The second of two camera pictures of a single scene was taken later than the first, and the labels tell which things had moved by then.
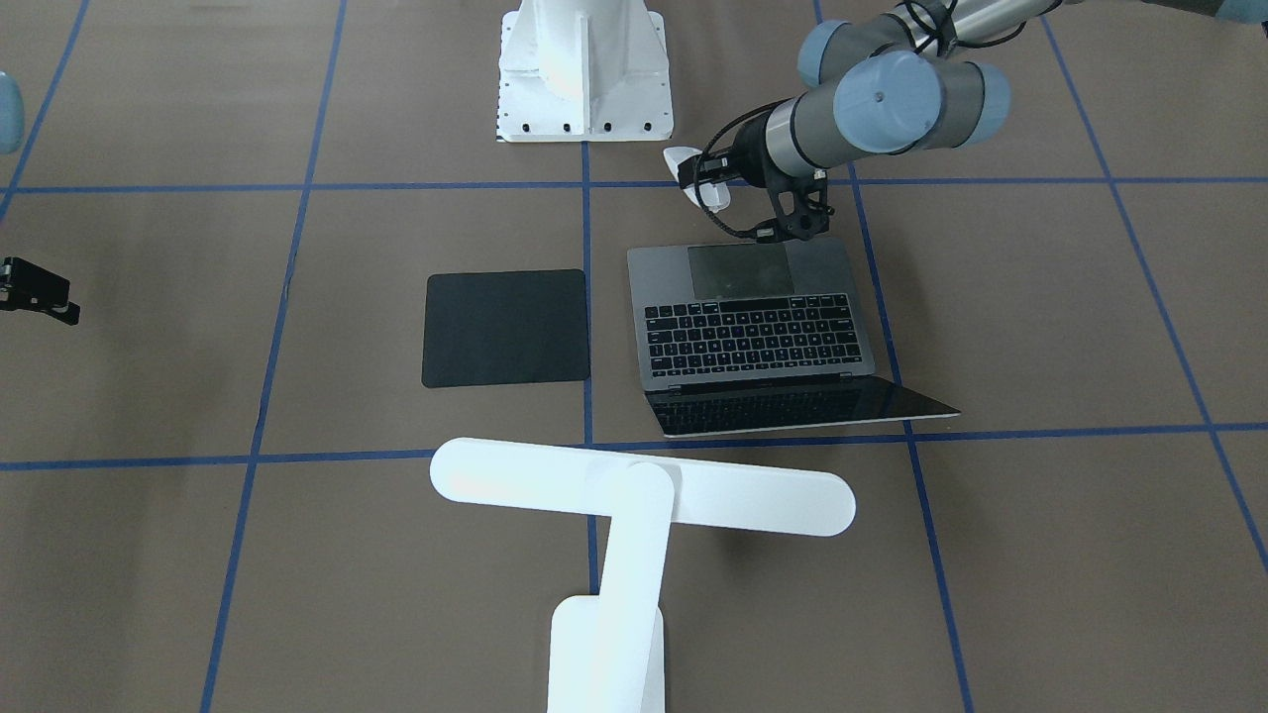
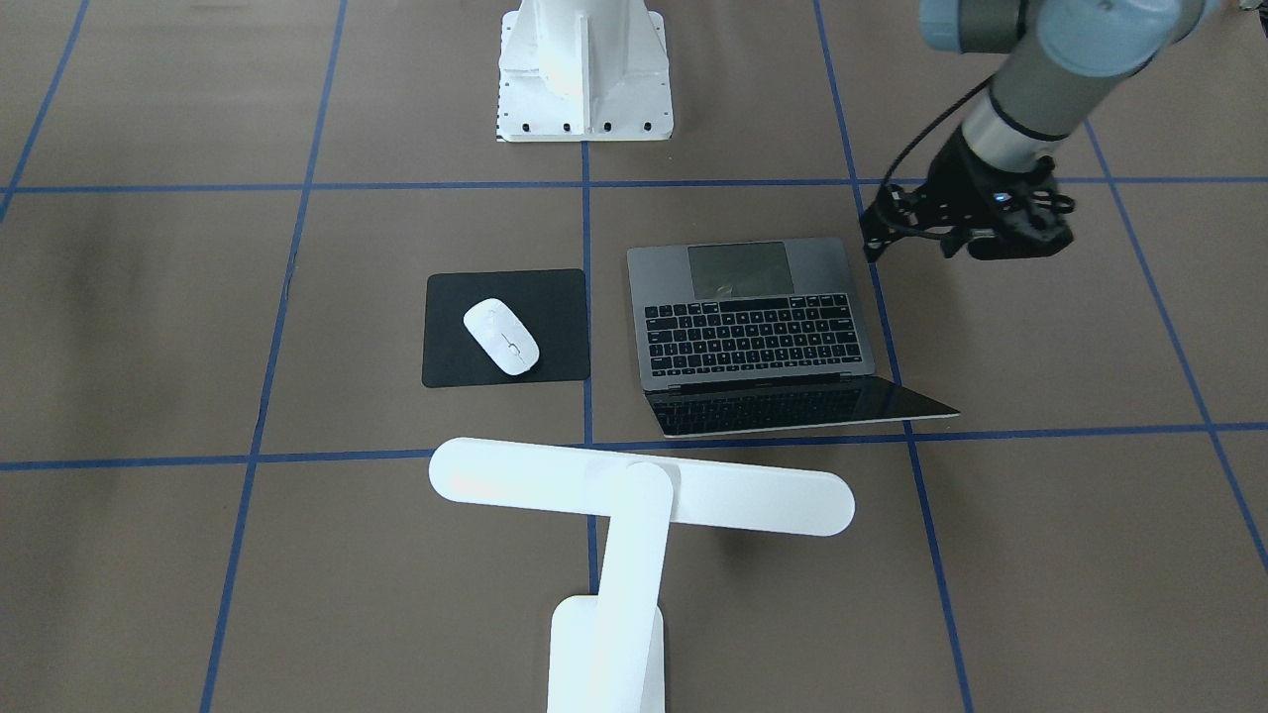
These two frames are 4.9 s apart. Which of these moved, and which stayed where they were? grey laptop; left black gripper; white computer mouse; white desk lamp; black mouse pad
Moved: white computer mouse; left black gripper
Stayed: white desk lamp; black mouse pad; grey laptop
